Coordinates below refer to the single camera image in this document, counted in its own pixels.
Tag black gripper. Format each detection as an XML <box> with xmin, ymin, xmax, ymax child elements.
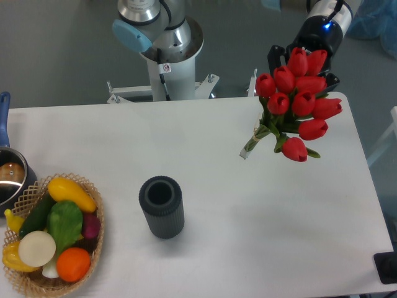
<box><xmin>267</xmin><ymin>16</ymin><xmax>341</xmax><ymax>93</ymax></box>

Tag red tulip bouquet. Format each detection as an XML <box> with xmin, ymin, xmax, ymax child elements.
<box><xmin>239</xmin><ymin>47</ymin><xmax>342</xmax><ymax>162</ymax></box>

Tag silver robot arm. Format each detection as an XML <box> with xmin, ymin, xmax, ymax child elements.
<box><xmin>112</xmin><ymin>1</ymin><xmax>345</xmax><ymax>93</ymax></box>

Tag blue plastic bag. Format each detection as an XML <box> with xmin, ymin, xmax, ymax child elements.
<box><xmin>347</xmin><ymin>1</ymin><xmax>396</xmax><ymax>59</ymax></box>

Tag dark grey ribbed vase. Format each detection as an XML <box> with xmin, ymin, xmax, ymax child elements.
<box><xmin>138</xmin><ymin>176</ymin><xmax>185</xmax><ymax>239</ymax></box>

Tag black device at edge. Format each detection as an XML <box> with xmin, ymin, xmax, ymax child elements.
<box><xmin>373</xmin><ymin>251</ymin><xmax>396</xmax><ymax>284</ymax></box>

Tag purple red onion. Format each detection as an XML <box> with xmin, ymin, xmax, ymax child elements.
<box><xmin>81</xmin><ymin>213</ymin><xmax>101</xmax><ymax>239</ymax></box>

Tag yellow squash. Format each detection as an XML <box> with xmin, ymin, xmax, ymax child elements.
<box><xmin>47</xmin><ymin>177</ymin><xmax>97</xmax><ymax>213</ymax></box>

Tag green lettuce leaf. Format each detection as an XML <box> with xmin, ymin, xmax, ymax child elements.
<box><xmin>47</xmin><ymin>201</ymin><xmax>83</xmax><ymax>258</ymax></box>

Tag orange fruit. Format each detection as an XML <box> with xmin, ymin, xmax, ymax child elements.
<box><xmin>56</xmin><ymin>247</ymin><xmax>91</xmax><ymax>282</ymax></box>

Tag green cucumber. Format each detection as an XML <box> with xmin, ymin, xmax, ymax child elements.
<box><xmin>19</xmin><ymin>192</ymin><xmax>56</xmax><ymax>239</ymax></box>

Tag white round onion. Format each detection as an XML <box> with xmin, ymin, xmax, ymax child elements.
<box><xmin>18</xmin><ymin>231</ymin><xmax>56</xmax><ymax>267</ymax></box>

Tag yellow banana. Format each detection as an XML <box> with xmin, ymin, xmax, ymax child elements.
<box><xmin>4</xmin><ymin>209</ymin><xmax>25</xmax><ymax>234</ymax></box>

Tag yellow bell pepper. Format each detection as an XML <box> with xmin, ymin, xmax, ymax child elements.
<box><xmin>2</xmin><ymin>242</ymin><xmax>40</xmax><ymax>273</ymax></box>

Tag woven wicker basket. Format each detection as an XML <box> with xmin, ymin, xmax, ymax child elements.
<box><xmin>3</xmin><ymin>173</ymin><xmax>105</xmax><ymax>297</ymax></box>

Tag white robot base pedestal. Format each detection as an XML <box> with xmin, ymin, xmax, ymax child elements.
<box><xmin>106</xmin><ymin>57</ymin><xmax>260</xmax><ymax>104</ymax></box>

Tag blue handled saucepan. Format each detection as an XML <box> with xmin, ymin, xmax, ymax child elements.
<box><xmin>1</xmin><ymin>91</ymin><xmax>37</xmax><ymax>219</ymax></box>

